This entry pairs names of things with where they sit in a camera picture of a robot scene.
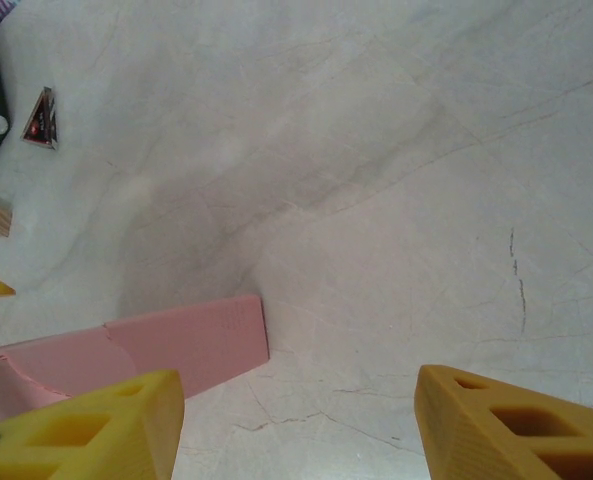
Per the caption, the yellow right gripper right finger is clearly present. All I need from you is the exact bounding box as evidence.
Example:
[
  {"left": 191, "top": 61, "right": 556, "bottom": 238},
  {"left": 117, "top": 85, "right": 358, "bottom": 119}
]
[{"left": 414, "top": 364, "right": 593, "bottom": 480}]

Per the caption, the pink paper box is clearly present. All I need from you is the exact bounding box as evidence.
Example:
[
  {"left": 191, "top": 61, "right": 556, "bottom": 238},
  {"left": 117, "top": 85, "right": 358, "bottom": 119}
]
[{"left": 0, "top": 293, "right": 271, "bottom": 426}]

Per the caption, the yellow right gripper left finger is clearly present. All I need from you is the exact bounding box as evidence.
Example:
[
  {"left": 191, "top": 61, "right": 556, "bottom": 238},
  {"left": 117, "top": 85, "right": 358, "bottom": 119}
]
[{"left": 0, "top": 369, "right": 186, "bottom": 480}]

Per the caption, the red triangular card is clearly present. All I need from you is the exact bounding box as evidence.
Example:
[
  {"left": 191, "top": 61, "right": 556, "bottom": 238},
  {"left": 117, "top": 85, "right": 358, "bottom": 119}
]
[{"left": 20, "top": 86, "right": 60, "bottom": 150}]

